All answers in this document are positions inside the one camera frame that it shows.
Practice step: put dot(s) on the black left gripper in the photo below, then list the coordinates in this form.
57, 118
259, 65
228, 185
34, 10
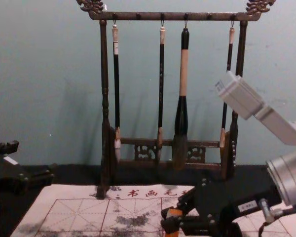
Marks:
7, 175

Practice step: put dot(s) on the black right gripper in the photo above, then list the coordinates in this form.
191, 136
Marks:
224, 197

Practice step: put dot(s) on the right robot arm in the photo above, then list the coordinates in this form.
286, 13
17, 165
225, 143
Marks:
249, 98

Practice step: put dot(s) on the black table cloth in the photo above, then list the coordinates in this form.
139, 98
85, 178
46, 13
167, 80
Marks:
71, 172

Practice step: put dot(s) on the white practice mat, red grid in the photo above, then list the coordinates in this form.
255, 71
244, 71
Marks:
76, 209

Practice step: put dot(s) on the dark wooden brush rack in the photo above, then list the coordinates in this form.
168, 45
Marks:
104, 98

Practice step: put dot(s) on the thin black brush, white tip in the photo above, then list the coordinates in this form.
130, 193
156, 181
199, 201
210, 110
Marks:
116, 86

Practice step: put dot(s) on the thin black brush, brown tip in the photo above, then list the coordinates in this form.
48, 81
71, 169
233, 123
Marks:
161, 86

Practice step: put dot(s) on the large black and tan brush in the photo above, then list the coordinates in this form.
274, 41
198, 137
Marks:
183, 74

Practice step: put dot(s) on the thin black brush, pale cap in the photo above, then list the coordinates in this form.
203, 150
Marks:
229, 56

